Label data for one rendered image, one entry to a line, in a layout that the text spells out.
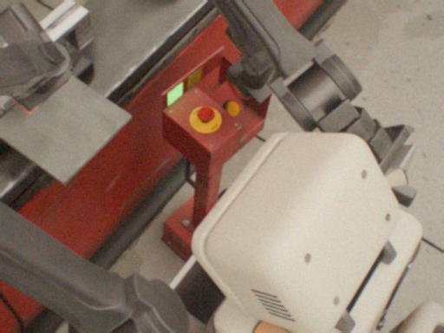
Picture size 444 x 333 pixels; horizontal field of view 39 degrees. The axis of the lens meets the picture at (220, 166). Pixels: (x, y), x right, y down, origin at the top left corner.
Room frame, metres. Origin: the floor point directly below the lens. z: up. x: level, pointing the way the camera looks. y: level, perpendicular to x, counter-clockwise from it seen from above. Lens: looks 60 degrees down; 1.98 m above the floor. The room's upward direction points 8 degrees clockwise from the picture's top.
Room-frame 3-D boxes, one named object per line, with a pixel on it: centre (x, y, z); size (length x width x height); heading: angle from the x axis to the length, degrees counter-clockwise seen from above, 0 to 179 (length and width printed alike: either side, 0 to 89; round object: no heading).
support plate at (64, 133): (0.62, 0.33, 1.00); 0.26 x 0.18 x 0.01; 61
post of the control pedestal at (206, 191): (0.84, 0.03, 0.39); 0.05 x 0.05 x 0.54; 54
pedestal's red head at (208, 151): (0.84, 0.03, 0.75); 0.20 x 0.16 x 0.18; 144
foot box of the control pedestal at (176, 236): (0.83, 0.01, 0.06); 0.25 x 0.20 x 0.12; 54
